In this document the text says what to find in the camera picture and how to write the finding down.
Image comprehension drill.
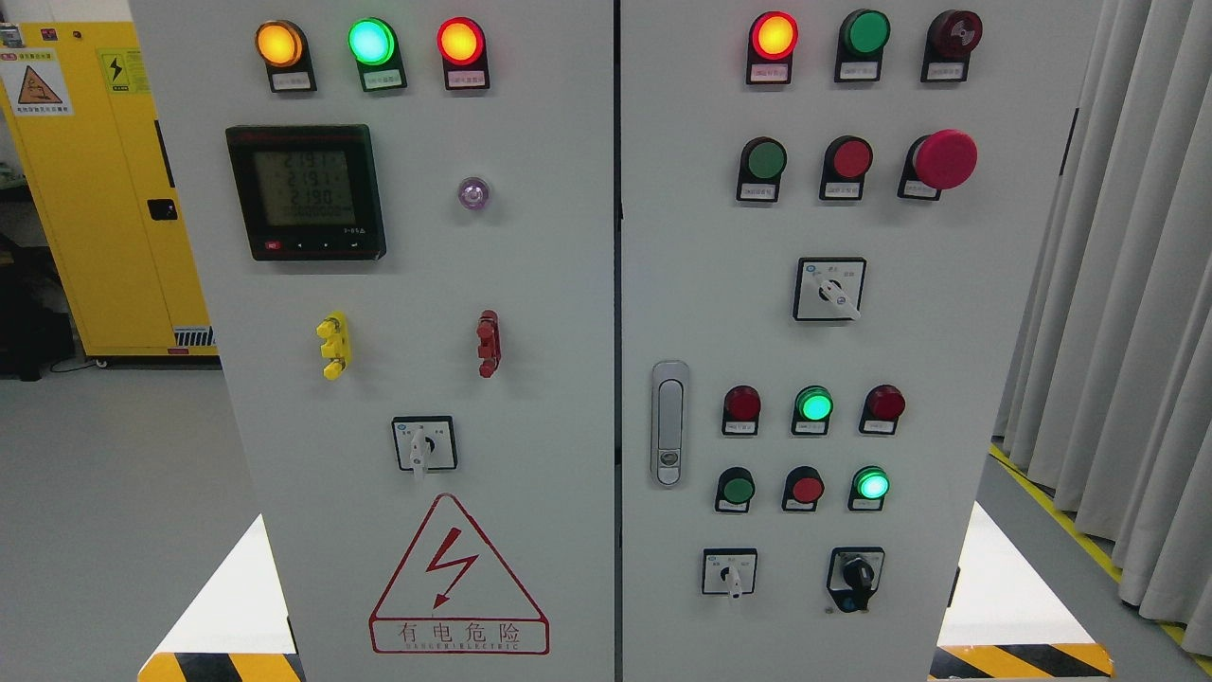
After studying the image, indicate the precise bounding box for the amber indicator light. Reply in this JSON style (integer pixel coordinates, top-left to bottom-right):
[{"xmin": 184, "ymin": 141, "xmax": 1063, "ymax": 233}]
[{"xmin": 255, "ymin": 19, "xmax": 318, "ymax": 94}]

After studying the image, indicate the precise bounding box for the dark red indicator left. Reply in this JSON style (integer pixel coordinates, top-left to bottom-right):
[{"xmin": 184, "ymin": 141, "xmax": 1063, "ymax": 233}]
[{"xmin": 722, "ymin": 385, "xmax": 762, "ymax": 437}]

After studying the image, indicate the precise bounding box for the dark red indicator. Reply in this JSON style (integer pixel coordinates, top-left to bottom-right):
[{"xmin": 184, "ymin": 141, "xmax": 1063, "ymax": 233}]
[
  {"xmin": 861, "ymin": 384, "xmax": 907, "ymax": 436},
  {"xmin": 722, "ymin": 385, "xmax": 762, "ymax": 437}
]

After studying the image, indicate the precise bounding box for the green push button lower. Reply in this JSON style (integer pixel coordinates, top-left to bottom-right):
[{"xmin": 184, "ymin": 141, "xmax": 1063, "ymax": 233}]
[{"xmin": 714, "ymin": 466, "xmax": 755, "ymax": 512}]

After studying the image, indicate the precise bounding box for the green push button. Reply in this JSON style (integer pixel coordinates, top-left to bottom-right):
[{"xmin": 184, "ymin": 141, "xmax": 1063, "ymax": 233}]
[
  {"xmin": 734, "ymin": 134, "xmax": 788, "ymax": 204},
  {"xmin": 714, "ymin": 466, "xmax": 755, "ymax": 512}
]

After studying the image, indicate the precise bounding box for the small purple indicator lens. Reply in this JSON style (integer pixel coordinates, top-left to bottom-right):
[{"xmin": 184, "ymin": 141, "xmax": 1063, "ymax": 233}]
[{"xmin": 457, "ymin": 176, "xmax": 490, "ymax": 211}]

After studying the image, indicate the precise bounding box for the lit green indicator middle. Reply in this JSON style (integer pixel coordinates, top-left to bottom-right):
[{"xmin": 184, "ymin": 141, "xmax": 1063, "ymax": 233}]
[{"xmin": 791, "ymin": 385, "xmax": 834, "ymax": 437}]

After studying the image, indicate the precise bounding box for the green push button upper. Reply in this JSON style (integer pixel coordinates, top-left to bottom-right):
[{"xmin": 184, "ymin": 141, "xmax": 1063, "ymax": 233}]
[{"xmin": 734, "ymin": 134, "xmax": 788, "ymax": 204}]

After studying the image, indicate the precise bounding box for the grey left cabinet door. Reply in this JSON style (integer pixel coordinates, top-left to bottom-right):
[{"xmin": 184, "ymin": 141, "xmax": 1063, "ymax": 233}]
[{"xmin": 131, "ymin": 1, "xmax": 614, "ymax": 681}]

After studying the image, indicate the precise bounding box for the grey cabinet door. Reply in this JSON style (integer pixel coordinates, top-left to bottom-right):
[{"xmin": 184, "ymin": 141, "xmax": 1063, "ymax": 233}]
[
  {"xmin": 131, "ymin": 1, "xmax": 614, "ymax": 681},
  {"xmin": 618, "ymin": 1, "xmax": 1104, "ymax": 681}
]

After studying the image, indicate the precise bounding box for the red push button lower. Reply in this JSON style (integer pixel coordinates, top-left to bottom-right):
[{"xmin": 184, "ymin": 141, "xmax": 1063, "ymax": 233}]
[{"xmin": 782, "ymin": 466, "xmax": 824, "ymax": 512}]

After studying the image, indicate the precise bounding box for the red push button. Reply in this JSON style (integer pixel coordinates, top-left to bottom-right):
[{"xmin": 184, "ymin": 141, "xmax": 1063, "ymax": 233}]
[
  {"xmin": 782, "ymin": 466, "xmax": 824, "ymax": 512},
  {"xmin": 818, "ymin": 134, "xmax": 873, "ymax": 202}
]

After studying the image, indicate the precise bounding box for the grey right cabinet door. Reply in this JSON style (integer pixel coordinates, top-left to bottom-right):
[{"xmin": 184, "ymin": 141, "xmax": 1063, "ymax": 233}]
[{"xmin": 618, "ymin": 1, "xmax": 1104, "ymax": 681}]

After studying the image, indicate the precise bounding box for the dark red indicator right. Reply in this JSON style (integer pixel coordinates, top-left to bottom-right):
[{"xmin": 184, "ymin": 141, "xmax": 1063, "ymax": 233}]
[{"xmin": 861, "ymin": 384, "xmax": 907, "ymax": 436}]

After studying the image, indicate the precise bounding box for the red electric danger sticker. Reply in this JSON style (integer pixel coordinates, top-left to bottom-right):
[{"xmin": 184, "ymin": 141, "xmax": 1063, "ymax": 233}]
[{"xmin": 368, "ymin": 494, "xmax": 550, "ymax": 655}]

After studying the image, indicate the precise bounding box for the lit green button lower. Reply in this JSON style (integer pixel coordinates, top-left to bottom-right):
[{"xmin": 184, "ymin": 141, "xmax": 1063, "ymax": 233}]
[{"xmin": 847, "ymin": 465, "xmax": 890, "ymax": 512}]

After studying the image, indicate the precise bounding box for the red push button upper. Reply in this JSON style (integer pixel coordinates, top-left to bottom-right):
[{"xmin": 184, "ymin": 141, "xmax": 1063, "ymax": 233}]
[{"xmin": 818, "ymin": 134, "xmax": 873, "ymax": 202}]

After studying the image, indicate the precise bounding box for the black digital power meter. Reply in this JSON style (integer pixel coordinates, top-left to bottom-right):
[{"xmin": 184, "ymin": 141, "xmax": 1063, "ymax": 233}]
[{"xmin": 225, "ymin": 122, "xmax": 385, "ymax": 260}]

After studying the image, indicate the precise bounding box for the red indicator light top left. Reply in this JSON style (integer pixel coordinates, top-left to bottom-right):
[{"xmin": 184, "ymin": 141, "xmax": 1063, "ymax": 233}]
[{"xmin": 438, "ymin": 16, "xmax": 490, "ymax": 91}]

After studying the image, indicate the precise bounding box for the red lit indicator right door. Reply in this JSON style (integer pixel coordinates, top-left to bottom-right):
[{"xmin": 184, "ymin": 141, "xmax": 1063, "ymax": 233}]
[{"xmin": 745, "ymin": 11, "xmax": 799, "ymax": 85}]

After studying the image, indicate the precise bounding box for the green indicator light top left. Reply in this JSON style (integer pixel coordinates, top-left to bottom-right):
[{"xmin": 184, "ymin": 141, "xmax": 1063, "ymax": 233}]
[{"xmin": 347, "ymin": 17, "xmax": 407, "ymax": 92}]

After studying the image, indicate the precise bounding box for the red emergency stop mushroom button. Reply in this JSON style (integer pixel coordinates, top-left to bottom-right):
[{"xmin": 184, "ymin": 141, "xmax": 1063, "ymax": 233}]
[{"xmin": 897, "ymin": 128, "xmax": 978, "ymax": 202}]

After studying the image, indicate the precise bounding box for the dark green indicator right top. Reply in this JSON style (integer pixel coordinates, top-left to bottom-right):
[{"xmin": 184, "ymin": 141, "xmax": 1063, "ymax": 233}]
[{"xmin": 834, "ymin": 8, "xmax": 891, "ymax": 84}]

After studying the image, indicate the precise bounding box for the dark red buzzer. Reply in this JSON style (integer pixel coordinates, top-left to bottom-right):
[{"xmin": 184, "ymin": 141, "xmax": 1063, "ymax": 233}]
[{"xmin": 920, "ymin": 8, "xmax": 983, "ymax": 84}]

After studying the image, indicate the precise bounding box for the left white base with stripes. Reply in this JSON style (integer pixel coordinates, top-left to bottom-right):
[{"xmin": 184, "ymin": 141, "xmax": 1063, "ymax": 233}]
[{"xmin": 137, "ymin": 517, "xmax": 304, "ymax": 681}]

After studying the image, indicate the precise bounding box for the white base with stripes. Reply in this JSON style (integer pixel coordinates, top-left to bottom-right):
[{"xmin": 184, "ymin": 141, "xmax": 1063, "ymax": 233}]
[
  {"xmin": 137, "ymin": 517, "xmax": 304, "ymax": 681},
  {"xmin": 928, "ymin": 505, "xmax": 1115, "ymax": 681}
]

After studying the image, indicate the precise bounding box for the right white base with stripes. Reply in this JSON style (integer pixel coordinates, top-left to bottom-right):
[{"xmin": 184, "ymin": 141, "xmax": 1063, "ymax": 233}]
[{"xmin": 928, "ymin": 505, "xmax": 1115, "ymax": 681}]

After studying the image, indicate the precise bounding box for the grey curtain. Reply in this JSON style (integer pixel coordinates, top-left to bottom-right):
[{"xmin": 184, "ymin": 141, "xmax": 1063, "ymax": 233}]
[{"xmin": 994, "ymin": 1, "xmax": 1211, "ymax": 657}]

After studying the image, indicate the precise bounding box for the yellow safety cabinet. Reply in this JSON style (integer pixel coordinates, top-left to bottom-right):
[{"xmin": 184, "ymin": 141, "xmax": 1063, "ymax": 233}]
[{"xmin": 1, "ymin": 22, "xmax": 218, "ymax": 359}]

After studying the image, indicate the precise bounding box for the silver door lock handle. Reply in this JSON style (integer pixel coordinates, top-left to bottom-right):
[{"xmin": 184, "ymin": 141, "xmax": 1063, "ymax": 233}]
[{"xmin": 650, "ymin": 361, "xmax": 688, "ymax": 487}]

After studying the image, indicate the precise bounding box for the red terminal post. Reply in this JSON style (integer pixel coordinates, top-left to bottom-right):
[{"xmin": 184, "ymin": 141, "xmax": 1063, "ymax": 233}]
[{"xmin": 475, "ymin": 310, "xmax": 502, "ymax": 377}]

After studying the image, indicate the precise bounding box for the lower white rotary selector switch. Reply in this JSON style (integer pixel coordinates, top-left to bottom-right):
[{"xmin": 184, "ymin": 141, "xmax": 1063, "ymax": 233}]
[{"xmin": 701, "ymin": 548, "xmax": 758, "ymax": 598}]

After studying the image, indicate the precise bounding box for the yellow terminal post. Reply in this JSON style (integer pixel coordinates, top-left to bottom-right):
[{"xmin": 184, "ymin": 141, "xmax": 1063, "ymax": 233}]
[{"xmin": 315, "ymin": 311, "xmax": 351, "ymax": 382}]

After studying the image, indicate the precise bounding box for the black key selector switch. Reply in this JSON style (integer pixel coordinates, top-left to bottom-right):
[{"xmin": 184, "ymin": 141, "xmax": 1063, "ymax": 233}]
[{"xmin": 827, "ymin": 548, "xmax": 884, "ymax": 613}]

